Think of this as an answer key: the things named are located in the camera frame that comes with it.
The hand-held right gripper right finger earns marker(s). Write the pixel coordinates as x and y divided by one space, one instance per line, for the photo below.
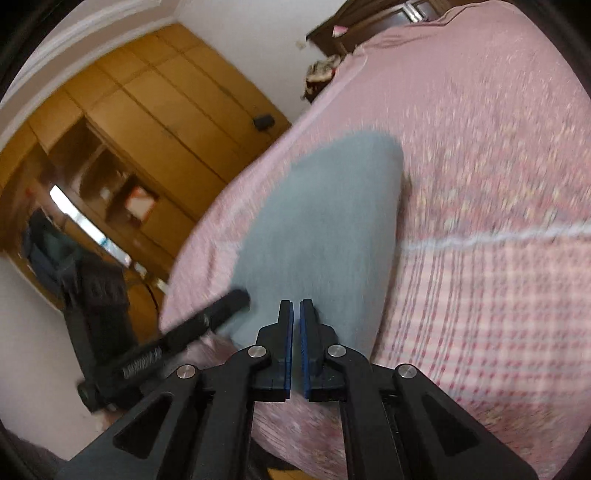
303 350

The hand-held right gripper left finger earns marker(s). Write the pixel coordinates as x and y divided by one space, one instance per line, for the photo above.
288 350

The tall wooden wardrobe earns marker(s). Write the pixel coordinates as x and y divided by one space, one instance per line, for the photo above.
138 152

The red and white box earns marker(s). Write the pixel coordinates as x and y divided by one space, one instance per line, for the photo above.
140 201

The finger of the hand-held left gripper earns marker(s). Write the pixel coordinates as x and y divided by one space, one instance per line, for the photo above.
207 318

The grey-blue pants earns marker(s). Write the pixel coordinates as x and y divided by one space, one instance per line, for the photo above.
323 230

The small black device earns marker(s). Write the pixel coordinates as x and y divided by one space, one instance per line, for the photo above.
263 121

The small pink item on headboard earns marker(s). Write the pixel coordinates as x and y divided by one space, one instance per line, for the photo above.
340 30

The dark wooden headboard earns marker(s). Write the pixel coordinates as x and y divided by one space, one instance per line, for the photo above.
369 21

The pink floral bedspread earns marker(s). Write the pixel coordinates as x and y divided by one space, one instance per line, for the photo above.
485 207

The brown patterned cloth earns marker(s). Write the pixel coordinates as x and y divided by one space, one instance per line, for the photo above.
319 74

